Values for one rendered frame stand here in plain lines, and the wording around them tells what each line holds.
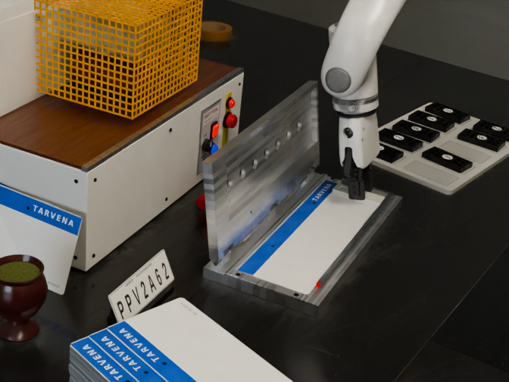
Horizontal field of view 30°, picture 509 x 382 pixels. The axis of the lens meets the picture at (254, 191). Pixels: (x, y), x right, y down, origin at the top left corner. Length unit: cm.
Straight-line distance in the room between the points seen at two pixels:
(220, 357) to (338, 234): 53
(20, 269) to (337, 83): 63
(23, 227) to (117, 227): 16
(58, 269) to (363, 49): 62
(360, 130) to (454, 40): 227
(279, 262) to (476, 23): 246
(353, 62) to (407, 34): 243
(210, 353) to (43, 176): 45
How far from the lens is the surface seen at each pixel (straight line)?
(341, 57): 164
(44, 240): 155
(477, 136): 222
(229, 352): 127
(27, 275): 140
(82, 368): 126
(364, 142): 176
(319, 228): 173
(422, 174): 202
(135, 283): 148
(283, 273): 158
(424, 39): 404
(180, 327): 130
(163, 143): 168
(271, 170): 173
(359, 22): 164
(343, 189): 185
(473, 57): 398
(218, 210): 153
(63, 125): 163
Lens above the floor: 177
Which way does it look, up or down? 28 degrees down
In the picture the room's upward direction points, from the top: 6 degrees clockwise
